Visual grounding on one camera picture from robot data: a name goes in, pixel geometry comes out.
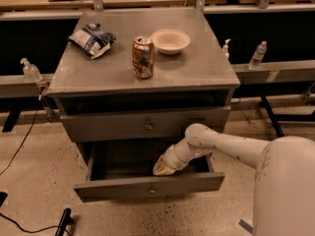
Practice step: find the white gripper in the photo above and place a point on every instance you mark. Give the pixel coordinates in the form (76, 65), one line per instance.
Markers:
(171, 157)

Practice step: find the grey drawer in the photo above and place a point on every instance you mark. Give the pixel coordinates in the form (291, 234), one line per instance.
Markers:
(141, 124)
(124, 170)

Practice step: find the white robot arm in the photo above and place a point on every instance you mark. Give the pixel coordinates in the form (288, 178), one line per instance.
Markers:
(284, 193)

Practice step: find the grey top drawer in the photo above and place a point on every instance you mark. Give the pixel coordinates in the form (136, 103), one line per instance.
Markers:
(141, 124)

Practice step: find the grey drawer cabinet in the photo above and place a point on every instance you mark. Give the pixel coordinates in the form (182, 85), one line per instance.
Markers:
(164, 72)

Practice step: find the black stand foot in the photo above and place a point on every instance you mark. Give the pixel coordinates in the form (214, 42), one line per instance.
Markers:
(64, 222)

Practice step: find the black table leg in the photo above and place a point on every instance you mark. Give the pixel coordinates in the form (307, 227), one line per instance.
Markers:
(265, 103)

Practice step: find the orange soda can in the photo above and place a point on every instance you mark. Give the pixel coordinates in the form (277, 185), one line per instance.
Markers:
(143, 57)

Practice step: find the white bowl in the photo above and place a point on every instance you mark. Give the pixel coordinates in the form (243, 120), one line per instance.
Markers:
(170, 41)

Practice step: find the small white pump bottle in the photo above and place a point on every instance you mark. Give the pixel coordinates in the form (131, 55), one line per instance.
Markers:
(225, 48)

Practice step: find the blue white chip bag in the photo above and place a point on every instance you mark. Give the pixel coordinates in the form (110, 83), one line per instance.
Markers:
(93, 40)

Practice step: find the clear water bottle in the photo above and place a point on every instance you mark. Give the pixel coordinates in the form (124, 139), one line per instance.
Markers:
(258, 55)

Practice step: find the left sanitizer pump bottle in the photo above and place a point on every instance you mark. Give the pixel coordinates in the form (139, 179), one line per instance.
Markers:
(31, 72)

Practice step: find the grey metal rail barrier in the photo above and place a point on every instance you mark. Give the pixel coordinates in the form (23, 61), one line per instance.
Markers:
(269, 79)

